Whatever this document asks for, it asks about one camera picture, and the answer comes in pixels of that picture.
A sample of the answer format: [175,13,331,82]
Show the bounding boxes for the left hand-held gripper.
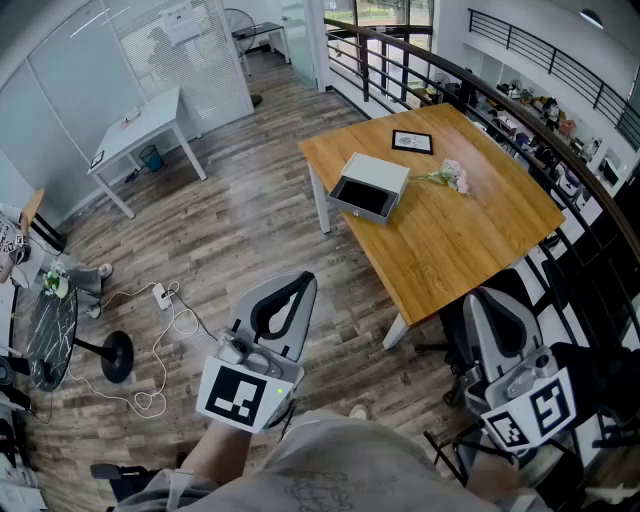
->
[195,272,319,434]

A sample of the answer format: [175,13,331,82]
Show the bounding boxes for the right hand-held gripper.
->
[462,288,579,456]

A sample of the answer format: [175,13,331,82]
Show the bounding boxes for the person's right forearm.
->
[464,447,522,504]

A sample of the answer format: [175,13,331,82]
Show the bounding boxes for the person's left forearm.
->
[178,418,252,487]

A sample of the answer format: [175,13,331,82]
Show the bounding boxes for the black office chair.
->
[413,268,566,407]

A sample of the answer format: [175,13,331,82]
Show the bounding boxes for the wooden table with white legs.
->
[297,103,567,351]

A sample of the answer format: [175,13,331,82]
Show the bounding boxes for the pink flower bouquet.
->
[409,158,472,196]

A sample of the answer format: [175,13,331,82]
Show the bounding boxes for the person's grey clothing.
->
[113,409,554,512]

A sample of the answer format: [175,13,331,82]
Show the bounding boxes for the blue waste bin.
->
[138,144,165,173]

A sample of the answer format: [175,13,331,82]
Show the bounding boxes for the small white flower vase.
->
[41,258,72,300]

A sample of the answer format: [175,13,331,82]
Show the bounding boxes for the round black marble table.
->
[25,278,136,394]

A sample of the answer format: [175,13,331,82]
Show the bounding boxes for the white rectangular table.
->
[86,84,208,220]

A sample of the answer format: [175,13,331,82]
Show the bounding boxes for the black metal railing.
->
[323,18,640,346]

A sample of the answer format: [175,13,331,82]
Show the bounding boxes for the black balcony railing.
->
[467,7,640,151]

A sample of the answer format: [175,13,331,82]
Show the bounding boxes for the dark desk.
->
[231,21,293,77]

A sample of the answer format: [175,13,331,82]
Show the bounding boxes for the black standing fan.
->
[222,8,264,109]

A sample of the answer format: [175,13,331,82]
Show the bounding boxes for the white paper notice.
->
[160,1,204,48]

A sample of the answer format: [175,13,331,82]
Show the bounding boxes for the black cable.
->
[163,279,222,342]

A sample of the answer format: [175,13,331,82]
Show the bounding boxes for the white power strip with cable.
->
[63,281,214,419]

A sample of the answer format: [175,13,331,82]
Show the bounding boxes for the black picture frame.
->
[391,129,436,157]

